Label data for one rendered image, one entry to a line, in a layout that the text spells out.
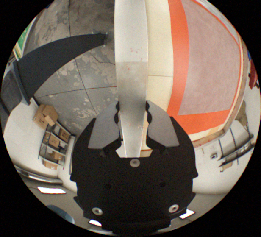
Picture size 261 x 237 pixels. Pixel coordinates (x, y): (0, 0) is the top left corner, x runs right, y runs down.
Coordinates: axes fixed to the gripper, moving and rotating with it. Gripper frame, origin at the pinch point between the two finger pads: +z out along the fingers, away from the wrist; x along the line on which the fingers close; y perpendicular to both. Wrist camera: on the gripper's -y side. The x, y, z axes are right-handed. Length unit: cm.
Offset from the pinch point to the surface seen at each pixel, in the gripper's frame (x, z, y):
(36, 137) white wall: -353, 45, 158
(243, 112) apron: 221, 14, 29
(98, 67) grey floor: -52, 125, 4
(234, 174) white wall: 227, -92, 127
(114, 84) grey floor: -30, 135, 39
